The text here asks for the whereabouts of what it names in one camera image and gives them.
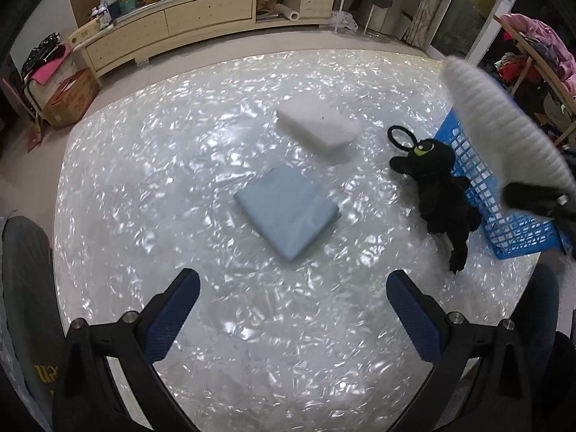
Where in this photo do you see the cardboard box on floor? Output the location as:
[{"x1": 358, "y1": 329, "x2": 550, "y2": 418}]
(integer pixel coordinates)
[{"x1": 43, "y1": 68, "x2": 100, "y2": 130}]

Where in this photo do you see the pink clothes pile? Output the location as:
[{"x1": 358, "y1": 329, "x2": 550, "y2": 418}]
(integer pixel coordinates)
[{"x1": 500, "y1": 14, "x2": 575, "y2": 98}]

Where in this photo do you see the patterned curtain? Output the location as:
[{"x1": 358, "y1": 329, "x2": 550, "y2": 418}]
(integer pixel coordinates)
[{"x1": 403, "y1": 0, "x2": 441, "y2": 49}]

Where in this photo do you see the blue plastic laundry basket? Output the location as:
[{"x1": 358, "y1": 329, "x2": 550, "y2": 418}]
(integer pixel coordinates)
[{"x1": 435, "y1": 110, "x2": 573, "y2": 260}]

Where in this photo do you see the pink cloth on stool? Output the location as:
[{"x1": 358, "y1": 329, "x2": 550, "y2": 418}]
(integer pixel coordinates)
[{"x1": 31, "y1": 44, "x2": 71, "y2": 86}]

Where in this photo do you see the black plush toy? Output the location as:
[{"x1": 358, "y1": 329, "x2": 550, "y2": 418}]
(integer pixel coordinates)
[{"x1": 387, "y1": 125, "x2": 482, "y2": 274}]

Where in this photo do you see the paper towel roll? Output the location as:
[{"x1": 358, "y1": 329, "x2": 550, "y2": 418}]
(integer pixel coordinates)
[{"x1": 274, "y1": 4, "x2": 301, "y2": 22}]

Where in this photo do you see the white towel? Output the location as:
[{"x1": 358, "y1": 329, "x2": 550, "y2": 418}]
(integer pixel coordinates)
[{"x1": 276, "y1": 93, "x2": 361, "y2": 152}]

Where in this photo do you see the light blue cloth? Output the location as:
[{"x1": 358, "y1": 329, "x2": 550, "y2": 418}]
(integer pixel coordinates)
[{"x1": 234, "y1": 166, "x2": 340, "y2": 262}]

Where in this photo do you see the cream tv cabinet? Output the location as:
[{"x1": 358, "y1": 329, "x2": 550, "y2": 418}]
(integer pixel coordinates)
[{"x1": 73, "y1": 0, "x2": 334, "y2": 78}]

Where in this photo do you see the grey queen chair cover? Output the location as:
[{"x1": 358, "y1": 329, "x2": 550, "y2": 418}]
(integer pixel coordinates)
[{"x1": 1, "y1": 216, "x2": 64, "y2": 431}]

